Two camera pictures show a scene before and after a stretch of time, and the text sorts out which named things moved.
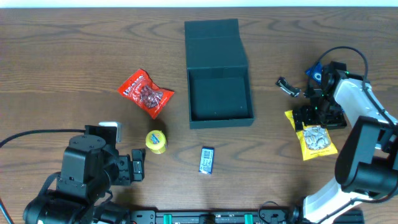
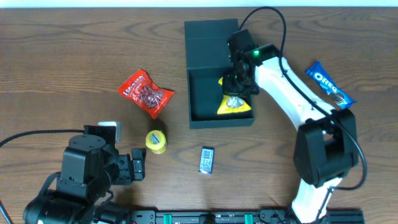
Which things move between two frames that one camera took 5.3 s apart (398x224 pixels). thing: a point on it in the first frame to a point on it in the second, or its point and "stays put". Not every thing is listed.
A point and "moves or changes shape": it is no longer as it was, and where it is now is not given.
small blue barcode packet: (206, 163) stays put
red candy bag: (140, 88) stays put
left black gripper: (127, 168) stays put
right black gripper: (319, 117) to (241, 88)
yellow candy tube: (156, 140) stays put
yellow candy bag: (314, 140) moves or changes shape
